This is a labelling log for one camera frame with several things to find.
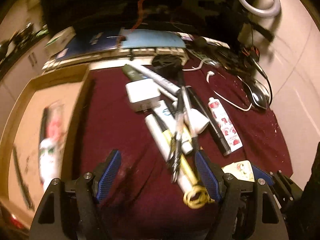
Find white slim pen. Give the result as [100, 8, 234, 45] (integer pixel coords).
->
[145, 114, 193, 193]

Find dark green pen case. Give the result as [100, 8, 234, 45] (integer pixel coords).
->
[121, 64, 143, 81]

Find white green box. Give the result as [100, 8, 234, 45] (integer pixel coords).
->
[45, 26, 75, 57]

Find red toy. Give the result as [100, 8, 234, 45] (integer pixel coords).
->
[40, 101, 63, 142]

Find light blue folder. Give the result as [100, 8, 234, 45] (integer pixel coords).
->
[119, 29, 186, 49]

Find white cable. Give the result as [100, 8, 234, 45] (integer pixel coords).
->
[182, 57, 253, 112]

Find thin black stick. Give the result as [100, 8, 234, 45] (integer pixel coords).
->
[12, 145, 35, 211]

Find cream cartoon keychain case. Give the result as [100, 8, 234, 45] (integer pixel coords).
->
[222, 160, 255, 182]

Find white strawberry print tube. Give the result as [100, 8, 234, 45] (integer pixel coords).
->
[208, 98, 242, 153]

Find dark red table cloth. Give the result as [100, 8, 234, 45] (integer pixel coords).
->
[74, 68, 293, 238]

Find white paint marker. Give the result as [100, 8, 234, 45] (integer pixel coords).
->
[131, 64, 180, 95]

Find thick black marker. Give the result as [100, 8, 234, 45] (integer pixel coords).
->
[186, 86, 231, 156]

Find small white dropper bottle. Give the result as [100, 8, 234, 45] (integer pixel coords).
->
[184, 108, 209, 134]

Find black computer mouse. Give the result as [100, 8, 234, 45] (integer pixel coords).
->
[243, 79, 270, 110]

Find white toothpaste tube blue logo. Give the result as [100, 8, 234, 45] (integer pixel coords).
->
[152, 100, 194, 156]

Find white plastic bottle green label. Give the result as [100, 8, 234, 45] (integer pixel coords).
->
[38, 138, 62, 192]

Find brown cardboard tray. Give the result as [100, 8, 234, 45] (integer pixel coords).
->
[1, 64, 91, 229]

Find white power adapter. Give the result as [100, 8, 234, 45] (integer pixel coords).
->
[125, 79, 161, 112]

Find white kitchen cabinets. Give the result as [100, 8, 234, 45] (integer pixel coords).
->
[0, 29, 51, 120]

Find yellow black pen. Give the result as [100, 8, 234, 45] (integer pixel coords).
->
[157, 120, 215, 209]

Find clear ballpoint pen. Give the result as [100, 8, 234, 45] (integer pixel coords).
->
[171, 89, 184, 183]

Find beige keyboard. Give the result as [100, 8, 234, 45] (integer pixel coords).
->
[42, 47, 189, 72]

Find dark blue book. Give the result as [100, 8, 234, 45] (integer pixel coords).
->
[55, 32, 122, 61]

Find black small fan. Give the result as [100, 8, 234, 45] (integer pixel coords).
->
[151, 54, 182, 79]

